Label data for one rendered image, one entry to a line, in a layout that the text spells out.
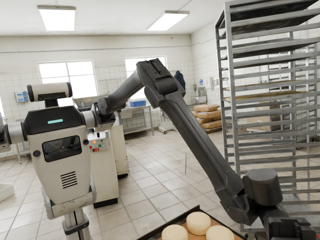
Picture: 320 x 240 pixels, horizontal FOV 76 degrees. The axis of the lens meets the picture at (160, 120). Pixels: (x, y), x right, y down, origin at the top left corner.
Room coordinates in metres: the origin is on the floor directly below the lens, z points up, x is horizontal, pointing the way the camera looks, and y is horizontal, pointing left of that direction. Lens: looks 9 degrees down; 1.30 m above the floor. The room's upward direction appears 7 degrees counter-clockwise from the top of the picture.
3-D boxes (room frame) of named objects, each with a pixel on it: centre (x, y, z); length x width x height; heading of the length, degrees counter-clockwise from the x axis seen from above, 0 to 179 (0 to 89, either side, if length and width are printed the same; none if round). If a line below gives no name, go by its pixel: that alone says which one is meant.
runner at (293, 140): (1.83, -0.90, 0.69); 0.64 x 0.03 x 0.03; 82
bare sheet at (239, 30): (1.64, -0.88, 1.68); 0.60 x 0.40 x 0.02; 82
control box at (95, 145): (2.23, 0.76, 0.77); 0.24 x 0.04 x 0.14; 103
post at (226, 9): (1.46, -0.54, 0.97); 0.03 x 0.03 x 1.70; 82
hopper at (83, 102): (3.08, 0.95, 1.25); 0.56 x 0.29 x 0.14; 103
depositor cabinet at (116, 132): (3.54, 1.06, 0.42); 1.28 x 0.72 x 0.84; 13
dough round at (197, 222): (0.39, -0.05, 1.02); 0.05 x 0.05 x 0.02
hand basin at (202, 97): (6.69, -1.39, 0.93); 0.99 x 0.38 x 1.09; 23
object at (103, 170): (2.59, 0.84, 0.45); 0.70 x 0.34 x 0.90; 13
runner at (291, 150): (1.83, -0.90, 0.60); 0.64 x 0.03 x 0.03; 82
